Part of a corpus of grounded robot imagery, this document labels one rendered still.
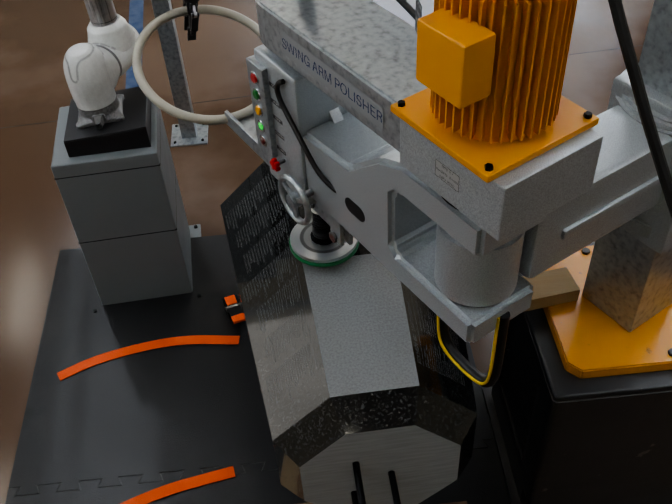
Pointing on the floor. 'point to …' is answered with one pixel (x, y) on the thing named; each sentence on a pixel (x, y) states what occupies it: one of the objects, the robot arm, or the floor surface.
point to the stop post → (189, 132)
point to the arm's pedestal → (128, 216)
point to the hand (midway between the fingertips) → (190, 28)
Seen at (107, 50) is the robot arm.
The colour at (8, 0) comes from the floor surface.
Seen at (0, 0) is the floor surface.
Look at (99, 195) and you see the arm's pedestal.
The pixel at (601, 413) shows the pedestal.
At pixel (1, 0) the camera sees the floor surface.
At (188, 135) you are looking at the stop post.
